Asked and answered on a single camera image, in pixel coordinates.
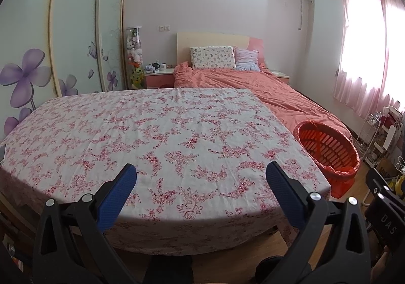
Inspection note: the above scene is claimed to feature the yellow object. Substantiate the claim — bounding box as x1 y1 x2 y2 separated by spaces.
391 175 405 199

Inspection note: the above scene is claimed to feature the clear tube of plush toys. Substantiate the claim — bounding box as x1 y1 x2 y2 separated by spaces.
126 27 143 90

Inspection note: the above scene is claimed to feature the bed with pink duvet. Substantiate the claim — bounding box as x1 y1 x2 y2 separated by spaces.
173 62 354 143

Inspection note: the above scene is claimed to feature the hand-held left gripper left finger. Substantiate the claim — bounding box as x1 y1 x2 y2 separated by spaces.
32 163 140 284

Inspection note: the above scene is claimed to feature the pink striped pillow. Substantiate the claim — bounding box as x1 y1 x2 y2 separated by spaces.
234 47 261 72

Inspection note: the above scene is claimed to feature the pink white nightstand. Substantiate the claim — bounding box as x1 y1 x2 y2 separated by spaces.
274 70 291 84
144 69 175 90

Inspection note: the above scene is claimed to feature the red plastic laundry basket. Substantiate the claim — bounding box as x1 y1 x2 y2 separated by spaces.
294 120 361 199

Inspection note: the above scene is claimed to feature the white board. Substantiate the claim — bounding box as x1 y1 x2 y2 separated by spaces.
383 124 401 150

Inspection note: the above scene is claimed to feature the pink floral tablecloth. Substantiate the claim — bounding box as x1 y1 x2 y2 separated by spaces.
0 88 331 256

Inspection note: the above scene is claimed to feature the beige pink bed headboard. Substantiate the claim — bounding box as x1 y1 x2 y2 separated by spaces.
176 32 265 67

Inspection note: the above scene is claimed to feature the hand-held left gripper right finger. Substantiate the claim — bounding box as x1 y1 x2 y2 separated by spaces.
265 162 371 284

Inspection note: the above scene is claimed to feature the dark shoe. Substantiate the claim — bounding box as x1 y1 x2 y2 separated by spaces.
259 256 284 277

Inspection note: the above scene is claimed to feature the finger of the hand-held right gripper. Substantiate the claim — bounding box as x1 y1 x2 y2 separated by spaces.
365 167 405 200

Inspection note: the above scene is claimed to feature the cardboard box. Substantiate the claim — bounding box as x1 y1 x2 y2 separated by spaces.
376 157 400 177

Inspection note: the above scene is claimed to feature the white wire rack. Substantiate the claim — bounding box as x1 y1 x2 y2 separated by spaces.
356 113 385 166

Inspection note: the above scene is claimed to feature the green plush toy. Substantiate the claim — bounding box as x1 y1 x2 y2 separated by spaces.
131 66 145 89

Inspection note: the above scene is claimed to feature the wardrobe with purple flower doors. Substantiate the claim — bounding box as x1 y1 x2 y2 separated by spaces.
0 0 129 139

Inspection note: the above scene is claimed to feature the floral print pillow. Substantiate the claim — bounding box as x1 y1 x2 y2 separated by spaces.
190 46 237 70

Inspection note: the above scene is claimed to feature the white air conditioner pipe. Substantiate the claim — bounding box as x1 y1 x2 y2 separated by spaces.
298 0 316 31

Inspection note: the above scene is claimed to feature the pink curtain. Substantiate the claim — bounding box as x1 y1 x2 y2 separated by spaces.
332 0 405 119

